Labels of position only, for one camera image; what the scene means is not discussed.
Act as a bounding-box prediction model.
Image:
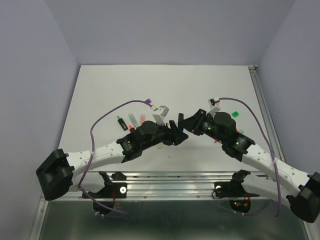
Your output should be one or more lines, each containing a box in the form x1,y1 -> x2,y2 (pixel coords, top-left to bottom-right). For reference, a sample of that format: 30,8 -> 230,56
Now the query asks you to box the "mint pastel highlighter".
128,113 -> 139,128

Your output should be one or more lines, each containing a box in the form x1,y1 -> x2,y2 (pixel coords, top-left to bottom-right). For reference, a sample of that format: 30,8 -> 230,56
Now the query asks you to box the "purple cable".
218,96 -> 281,217
77,99 -> 156,218

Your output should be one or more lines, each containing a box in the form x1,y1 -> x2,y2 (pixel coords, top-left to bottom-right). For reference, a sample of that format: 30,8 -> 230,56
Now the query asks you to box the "green highlighter black body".
117,116 -> 129,131

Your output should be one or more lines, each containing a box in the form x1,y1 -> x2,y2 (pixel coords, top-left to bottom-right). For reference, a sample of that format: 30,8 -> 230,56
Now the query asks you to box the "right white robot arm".
178,109 -> 320,223

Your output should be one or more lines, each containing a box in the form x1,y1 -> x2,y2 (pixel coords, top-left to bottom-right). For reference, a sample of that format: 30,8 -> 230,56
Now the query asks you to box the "aluminium front rail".
41,170 -> 283,201

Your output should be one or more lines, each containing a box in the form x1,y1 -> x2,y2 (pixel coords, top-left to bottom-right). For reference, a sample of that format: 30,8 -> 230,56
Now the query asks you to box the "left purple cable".
77,99 -> 156,218

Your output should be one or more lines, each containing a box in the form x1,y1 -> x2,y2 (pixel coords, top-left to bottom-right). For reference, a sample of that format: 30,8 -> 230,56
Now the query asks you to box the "aluminium right side rail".
248,65 -> 286,162

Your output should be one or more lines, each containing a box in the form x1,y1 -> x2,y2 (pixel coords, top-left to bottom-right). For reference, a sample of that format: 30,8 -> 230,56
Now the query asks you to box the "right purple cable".
218,96 -> 281,217

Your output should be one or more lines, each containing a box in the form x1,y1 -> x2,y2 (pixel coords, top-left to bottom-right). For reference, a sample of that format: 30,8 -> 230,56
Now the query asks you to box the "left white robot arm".
36,120 -> 188,201

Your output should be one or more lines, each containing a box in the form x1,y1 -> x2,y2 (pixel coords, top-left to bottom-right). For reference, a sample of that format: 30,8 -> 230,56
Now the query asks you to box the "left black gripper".
141,119 -> 188,151

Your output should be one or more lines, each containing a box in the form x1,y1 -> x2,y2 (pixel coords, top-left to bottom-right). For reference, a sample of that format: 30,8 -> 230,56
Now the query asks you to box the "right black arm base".
211,170 -> 259,216

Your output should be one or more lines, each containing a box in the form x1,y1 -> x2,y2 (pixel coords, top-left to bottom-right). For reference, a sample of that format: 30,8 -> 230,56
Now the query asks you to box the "orange pastel highlighter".
140,114 -> 146,125

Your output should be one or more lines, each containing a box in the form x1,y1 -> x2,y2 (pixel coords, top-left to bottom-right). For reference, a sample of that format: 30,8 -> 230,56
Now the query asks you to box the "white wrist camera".
152,105 -> 169,126
207,97 -> 221,117

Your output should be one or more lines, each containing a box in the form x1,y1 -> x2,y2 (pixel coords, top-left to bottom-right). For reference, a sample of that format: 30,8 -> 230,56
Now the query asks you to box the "aluminium rail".
248,65 -> 286,162
41,170 -> 283,201

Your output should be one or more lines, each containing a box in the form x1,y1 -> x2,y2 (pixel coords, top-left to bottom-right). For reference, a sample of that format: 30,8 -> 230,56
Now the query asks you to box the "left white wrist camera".
152,105 -> 169,126

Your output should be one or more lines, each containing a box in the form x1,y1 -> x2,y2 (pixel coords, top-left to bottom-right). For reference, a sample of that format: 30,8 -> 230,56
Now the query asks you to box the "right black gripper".
177,108 -> 226,145

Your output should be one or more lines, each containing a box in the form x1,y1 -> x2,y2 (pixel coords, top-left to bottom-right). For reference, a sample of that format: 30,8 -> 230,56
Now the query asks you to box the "green highlighter cap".
231,111 -> 239,118

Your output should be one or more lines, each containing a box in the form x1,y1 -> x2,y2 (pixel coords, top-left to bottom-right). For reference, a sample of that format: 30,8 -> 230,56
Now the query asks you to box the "orange highlighter black body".
129,124 -> 136,133

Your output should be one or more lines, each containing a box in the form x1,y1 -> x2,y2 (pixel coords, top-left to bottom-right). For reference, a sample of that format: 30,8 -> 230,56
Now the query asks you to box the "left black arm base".
81,171 -> 129,219

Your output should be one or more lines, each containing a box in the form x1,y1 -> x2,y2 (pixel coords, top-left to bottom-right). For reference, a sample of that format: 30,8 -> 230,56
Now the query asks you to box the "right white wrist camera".
207,97 -> 221,117

